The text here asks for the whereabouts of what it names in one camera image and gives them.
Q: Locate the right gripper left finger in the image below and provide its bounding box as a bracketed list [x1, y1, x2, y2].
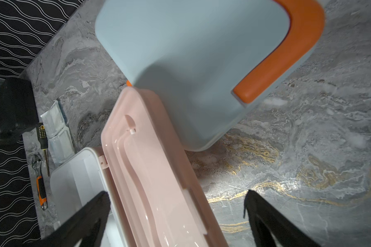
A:
[27, 191, 111, 247]

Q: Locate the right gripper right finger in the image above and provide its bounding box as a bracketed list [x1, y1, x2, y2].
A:
[244, 190, 319, 247]

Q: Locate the pink first aid box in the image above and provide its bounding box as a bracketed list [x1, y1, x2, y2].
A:
[50, 87, 227, 247]

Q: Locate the white gauze packet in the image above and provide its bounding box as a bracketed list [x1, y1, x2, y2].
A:
[48, 126, 75, 167]
[40, 100, 66, 139]

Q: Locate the blue orange first aid box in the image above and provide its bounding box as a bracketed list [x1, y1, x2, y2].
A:
[95, 1, 325, 151]

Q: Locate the black yellow screwdriver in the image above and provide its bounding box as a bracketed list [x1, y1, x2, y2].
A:
[36, 122, 50, 177]

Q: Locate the black plastic tool case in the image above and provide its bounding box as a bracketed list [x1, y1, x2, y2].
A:
[0, 78, 39, 145]

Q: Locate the orange handled adjustable wrench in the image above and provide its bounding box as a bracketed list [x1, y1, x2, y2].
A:
[32, 153, 48, 211]

